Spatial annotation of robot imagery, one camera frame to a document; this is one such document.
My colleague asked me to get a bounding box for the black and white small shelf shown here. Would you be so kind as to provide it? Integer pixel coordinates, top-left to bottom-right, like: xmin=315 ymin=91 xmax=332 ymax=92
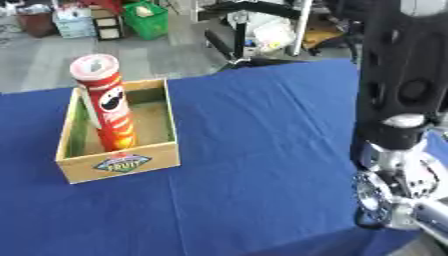
xmin=89 ymin=7 xmax=128 ymax=42

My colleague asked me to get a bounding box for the black tripod stand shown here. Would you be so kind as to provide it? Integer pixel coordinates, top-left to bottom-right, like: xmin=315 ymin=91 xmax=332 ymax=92
xmin=203 ymin=0 xmax=307 ymax=69

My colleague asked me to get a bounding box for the pale blue crate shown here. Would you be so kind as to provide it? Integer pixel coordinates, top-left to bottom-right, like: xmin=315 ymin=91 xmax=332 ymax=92
xmin=50 ymin=7 xmax=98 ymax=39

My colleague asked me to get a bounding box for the green plastic basket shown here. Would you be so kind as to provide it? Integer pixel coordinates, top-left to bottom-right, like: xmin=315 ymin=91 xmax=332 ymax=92
xmin=120 ymin=0 xmax=170 ymax=41

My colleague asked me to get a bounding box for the white vertical pole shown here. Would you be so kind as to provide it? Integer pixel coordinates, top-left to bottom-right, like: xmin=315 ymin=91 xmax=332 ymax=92
xmin=288 ymin=0 xmax=315 ymax=57

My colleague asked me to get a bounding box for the tan cardboard box green inside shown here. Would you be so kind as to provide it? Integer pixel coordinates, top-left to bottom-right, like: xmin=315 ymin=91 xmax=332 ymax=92
xmin=54 ymin=78 xmax=182 ymax=185

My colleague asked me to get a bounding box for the white plastic bag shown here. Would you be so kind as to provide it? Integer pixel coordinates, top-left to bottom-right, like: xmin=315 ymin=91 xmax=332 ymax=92
xmin=243 ymin=11 xmax=298 ymax=54

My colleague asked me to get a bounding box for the brown bin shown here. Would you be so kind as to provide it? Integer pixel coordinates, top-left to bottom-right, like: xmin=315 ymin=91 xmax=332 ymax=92
xmin=15 ymin=7 xmax=60 ymax=38

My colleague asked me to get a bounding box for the red cylindrical chip can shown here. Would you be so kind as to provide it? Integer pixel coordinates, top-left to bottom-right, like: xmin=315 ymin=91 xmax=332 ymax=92
xmin=68 ymin=53 xmax=140 ymax=153

